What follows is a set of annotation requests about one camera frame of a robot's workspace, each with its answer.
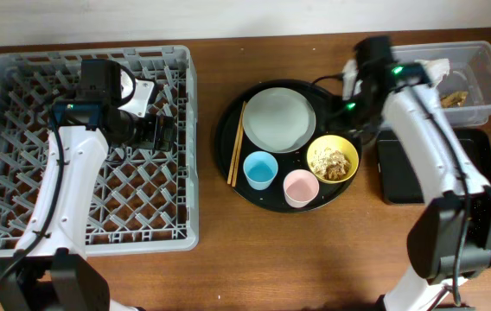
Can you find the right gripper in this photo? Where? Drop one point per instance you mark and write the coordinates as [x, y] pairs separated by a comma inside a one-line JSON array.
[[336, 113]]

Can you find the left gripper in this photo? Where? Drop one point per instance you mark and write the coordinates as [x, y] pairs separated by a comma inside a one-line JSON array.
[[159, 133]]

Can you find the yellow bowl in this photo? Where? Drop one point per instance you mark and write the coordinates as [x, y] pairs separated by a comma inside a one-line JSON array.
[[336, 143]]

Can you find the food scraps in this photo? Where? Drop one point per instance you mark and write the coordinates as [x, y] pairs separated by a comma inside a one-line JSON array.
[[331, 165]]

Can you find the white tissue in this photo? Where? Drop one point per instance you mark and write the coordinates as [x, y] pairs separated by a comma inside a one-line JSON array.
[[436, 70]]

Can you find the gold snack wrapper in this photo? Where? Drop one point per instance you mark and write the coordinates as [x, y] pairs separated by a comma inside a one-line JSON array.
[[454, 100]]

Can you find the blue cup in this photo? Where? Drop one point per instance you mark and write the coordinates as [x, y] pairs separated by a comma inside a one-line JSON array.
[[260, 169]]

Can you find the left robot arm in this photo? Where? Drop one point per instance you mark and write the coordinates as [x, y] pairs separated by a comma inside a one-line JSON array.
[[48, 267]]

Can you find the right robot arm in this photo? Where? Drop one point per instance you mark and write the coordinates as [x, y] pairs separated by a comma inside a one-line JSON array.
[[451, 241]]

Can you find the grey dishwasher rack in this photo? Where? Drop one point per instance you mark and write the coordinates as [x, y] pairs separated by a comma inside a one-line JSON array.
[[143, 200]]

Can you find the black rectangular bin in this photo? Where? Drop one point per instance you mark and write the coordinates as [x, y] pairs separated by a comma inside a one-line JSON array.
[[398, 181]]

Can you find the grey plate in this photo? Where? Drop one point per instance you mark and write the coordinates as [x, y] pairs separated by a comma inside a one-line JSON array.
[[279, 120]]

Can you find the pink cup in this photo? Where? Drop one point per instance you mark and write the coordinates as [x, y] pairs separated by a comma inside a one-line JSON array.
[[300, 188]]

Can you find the clear plastic bin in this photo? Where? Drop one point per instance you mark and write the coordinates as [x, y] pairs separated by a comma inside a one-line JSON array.
[[483, 78]]

